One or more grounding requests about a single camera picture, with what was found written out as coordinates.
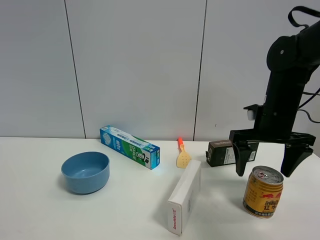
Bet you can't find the blue plastic bowl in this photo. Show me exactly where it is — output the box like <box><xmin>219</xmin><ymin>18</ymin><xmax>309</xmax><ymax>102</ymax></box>
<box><xmin>61</xmin><ymin>151</ymin><xmax>110</xmax><ymax>195</ymax></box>

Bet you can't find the dark brown rectangular box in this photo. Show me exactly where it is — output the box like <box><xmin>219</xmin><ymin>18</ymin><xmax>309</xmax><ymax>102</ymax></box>
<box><xmin>205</xmin><ymin>139</ymin><xmax>259</xmax><ymax>167</ymax></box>

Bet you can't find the gold energy drink can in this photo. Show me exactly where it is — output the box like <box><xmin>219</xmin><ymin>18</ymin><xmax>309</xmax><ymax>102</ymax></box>
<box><xmin>243</xmin><ymin>165</ymin><xmax>284</xmax><ymax>219</ymax></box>

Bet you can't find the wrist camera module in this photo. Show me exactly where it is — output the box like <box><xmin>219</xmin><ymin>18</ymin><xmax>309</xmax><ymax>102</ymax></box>
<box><xmin>243</xmin><ymin>104</ymin><xmax>262</xmax><ymax>121</ymax></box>

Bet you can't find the blue green toothpaste box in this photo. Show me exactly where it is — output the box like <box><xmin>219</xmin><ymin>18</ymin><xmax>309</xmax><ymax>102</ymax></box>
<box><xmin>100</xmin><ymin>125</ymin><xmax>160</xmax><ymax>170</ymax></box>

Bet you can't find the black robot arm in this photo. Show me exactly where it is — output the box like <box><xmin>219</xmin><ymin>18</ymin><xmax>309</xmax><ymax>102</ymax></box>
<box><xmin>229</xmin><ymin>22</ymin><xmax>320</xmax><ymax>177</ymax></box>

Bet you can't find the white cardboard box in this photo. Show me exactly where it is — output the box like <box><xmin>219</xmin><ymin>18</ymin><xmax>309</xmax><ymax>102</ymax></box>
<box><xmin>167</xmin><ymin>160</ymin><xmax>201</xmax><ymax>236</ymax></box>

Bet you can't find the yellow spatula with orange handle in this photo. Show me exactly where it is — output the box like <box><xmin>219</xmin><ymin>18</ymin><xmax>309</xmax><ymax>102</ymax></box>
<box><xmin>176</xmin><ymin>137</ymin><xmax>192</xmax><ymax>169</ymax></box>

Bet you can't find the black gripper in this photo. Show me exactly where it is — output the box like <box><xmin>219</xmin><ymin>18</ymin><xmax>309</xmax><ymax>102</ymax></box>
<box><xmin>229</xmin><ymin>101</ymin><xmax>316</xmax><ymax>178</ymax></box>

